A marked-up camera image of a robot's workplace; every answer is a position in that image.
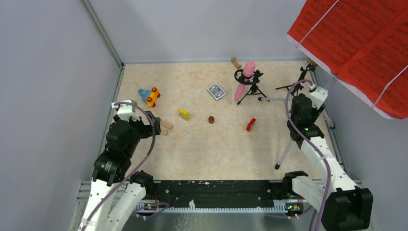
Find lilac music stand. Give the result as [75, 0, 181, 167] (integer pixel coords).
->
[287, 0, 408, 168]

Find tan wooden block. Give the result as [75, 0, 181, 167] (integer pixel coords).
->
[230, 57, 242, 69]

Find red sheet music page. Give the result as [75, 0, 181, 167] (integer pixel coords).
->
[337, 0, 408, 119]
[287, 0, 399, 74]

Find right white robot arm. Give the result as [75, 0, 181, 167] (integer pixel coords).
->
[282, 93, 373, 231]

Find pink microphone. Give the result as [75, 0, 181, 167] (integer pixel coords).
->
[234, 61, 256, 102]

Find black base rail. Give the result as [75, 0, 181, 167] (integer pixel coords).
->
[145, 180, 302, 210]

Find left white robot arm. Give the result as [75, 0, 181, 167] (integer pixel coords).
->
[78, 111, 161, 231]

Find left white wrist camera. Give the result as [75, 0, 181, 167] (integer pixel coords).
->
[111, 99, 140, 122]

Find red owl toy block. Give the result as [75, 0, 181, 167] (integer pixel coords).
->
[246, 118, 256, 132]

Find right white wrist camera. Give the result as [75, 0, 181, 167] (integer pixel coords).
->
[307, 84, 329, 110]

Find blue playing card box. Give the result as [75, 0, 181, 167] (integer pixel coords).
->
[207, 84, 226, 101]

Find blue yellow toy vehicle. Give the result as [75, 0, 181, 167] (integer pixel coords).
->
[138, 87, 161, 107]

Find yellow owl toy block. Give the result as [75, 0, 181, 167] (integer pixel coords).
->
[178, 109, 190, 121]

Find brown wooden cylinder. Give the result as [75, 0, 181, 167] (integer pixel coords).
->
[208, 116, 215, 124]

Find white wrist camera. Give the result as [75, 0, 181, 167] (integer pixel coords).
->
[307, 84, 329, 110]
[111, 99, 140, 122]

